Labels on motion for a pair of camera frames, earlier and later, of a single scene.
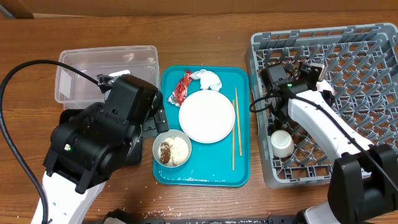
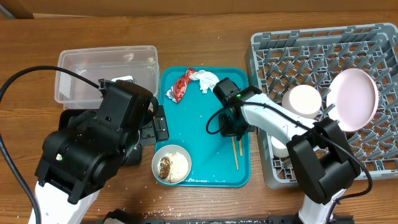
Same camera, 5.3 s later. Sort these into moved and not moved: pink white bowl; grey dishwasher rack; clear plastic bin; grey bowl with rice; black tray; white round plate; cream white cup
Moved: white round plate; grey bowl with rice; pink white bowl
Not moved: cream white cup; grey dishwasher rack; black tray; clear plastic bin
